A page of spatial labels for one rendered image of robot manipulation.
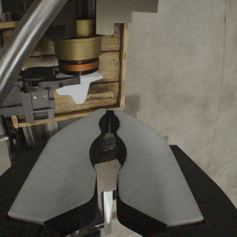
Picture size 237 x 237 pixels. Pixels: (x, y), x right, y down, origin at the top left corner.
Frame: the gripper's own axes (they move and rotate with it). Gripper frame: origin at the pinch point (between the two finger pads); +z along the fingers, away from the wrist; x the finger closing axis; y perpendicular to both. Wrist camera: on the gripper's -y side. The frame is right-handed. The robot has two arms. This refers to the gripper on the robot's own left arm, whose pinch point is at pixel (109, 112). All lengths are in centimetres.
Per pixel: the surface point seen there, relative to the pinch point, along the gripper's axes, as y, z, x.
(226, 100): 89, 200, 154
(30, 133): 31, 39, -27
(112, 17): -5.2, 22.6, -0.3
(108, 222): 107, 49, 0
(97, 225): 91, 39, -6
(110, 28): -3.3, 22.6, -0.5
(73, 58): 1.2, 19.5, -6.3
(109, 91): 18.3, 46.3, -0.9
